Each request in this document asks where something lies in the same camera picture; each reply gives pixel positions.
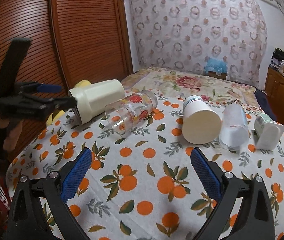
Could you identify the left hand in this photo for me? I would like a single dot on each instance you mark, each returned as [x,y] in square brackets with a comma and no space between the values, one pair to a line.
[12,137]

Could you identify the white striped paper cup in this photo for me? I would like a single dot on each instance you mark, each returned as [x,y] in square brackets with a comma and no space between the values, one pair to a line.
[200,124]

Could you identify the brown louvered wardrobe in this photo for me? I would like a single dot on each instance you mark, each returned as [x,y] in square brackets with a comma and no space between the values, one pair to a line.
[72,40]

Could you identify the cream insulated tumbler cup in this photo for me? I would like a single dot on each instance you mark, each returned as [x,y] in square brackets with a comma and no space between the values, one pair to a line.
[93,97]

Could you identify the dark blue cloth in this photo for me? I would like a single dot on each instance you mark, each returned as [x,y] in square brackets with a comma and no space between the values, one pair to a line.
[262,100]

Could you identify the blue plastic bag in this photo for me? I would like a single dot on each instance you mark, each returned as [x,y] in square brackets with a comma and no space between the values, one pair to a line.
[214,65]

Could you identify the floral bed sheet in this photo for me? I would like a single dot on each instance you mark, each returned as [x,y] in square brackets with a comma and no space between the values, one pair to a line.
[173,83]

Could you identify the clear floral glass cup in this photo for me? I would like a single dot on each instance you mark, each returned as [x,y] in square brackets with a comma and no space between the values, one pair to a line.
[125,114]

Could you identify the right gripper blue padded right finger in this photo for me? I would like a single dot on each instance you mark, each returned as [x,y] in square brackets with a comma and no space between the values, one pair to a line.
[255,217]

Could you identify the small cardboard box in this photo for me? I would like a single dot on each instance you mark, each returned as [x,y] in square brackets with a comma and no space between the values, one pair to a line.
[217,75]

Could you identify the patterned lace curtain cover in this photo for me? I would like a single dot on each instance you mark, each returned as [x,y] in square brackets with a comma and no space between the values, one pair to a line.
[185,35]

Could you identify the green white yogurt cup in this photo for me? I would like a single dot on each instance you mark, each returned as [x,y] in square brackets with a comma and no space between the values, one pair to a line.
[268,132]

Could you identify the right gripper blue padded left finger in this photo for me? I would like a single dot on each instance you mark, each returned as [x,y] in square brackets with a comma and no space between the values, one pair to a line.
[27,220]

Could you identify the stack of folded clothes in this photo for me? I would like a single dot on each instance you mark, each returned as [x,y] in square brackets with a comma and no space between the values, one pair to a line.
[277,60]

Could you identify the clear plastic cup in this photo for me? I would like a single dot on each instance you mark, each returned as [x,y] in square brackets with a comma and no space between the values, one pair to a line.
[234,131]

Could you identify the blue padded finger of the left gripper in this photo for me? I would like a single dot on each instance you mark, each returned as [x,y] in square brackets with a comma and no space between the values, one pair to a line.
[32,87]
[44,104]

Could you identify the orange print white blanket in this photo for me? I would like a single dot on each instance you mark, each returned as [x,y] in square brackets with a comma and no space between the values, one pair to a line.
[144,186]

